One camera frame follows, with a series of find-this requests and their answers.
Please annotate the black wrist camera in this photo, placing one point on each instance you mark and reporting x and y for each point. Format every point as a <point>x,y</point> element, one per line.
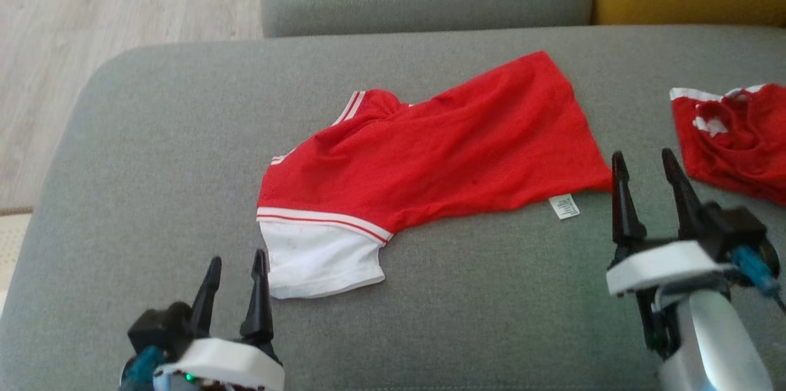
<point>737,231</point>
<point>159,326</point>

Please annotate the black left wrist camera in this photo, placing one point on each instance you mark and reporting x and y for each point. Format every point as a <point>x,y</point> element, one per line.
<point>159,326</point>

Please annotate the red shorts with white stripes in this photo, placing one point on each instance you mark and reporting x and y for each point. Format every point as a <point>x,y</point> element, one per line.
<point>737,151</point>

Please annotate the beige rug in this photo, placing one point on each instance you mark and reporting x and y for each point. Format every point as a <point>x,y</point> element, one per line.
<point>9,256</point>

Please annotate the red jersey with white sleeves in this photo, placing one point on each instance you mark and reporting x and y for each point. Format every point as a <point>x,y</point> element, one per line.
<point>460,151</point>

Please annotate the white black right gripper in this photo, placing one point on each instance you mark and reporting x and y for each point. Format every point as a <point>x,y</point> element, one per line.
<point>663,268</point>

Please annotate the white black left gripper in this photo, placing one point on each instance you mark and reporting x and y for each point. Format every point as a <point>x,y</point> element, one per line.
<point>227,366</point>

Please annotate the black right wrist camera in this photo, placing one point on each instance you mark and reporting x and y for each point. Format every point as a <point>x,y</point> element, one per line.
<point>737,231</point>

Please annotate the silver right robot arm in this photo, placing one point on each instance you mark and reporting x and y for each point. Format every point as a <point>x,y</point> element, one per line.
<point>712,348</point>

